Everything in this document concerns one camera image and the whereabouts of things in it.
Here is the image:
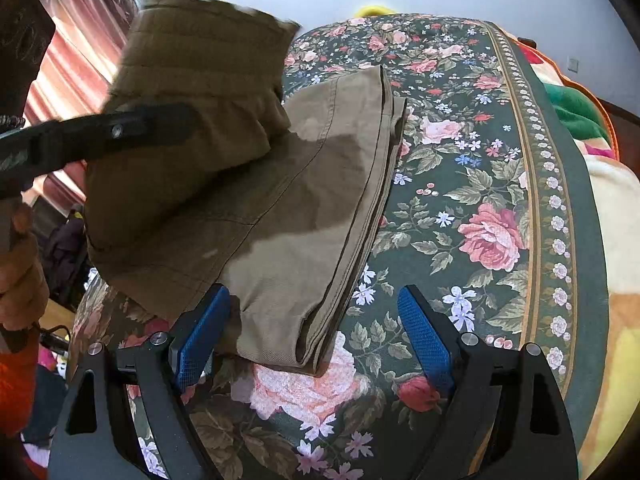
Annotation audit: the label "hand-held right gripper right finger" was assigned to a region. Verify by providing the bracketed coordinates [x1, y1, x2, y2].
[396, 285, 579, 480]

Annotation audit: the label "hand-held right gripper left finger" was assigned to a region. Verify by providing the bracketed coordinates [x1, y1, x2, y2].
[47, 284, 233, 480]

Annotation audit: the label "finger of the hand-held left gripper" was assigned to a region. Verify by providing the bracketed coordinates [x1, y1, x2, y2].
[22, 102, 202, 181]

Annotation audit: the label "olive green pants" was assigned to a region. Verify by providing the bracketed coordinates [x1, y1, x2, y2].
[82, 0, 408, 378]

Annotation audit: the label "person's left hand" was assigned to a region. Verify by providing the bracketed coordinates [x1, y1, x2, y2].
[0, 202, 51, 333]

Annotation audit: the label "pink curtain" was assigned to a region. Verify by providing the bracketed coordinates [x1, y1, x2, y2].
[22, 0, 141, 206]

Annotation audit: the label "dark purple cloth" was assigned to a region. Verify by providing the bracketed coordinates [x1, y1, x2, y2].
[40, 210, 92, 306]

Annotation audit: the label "floral bedspread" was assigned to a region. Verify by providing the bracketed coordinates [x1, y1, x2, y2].
[67, 12, 611, 480]

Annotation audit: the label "colourful plush blanket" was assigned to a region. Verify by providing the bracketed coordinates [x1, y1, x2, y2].
[517, 37, 640, 476]

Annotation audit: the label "yellow foam arch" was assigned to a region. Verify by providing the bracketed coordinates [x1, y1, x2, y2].
[352, 5, 396, 19]

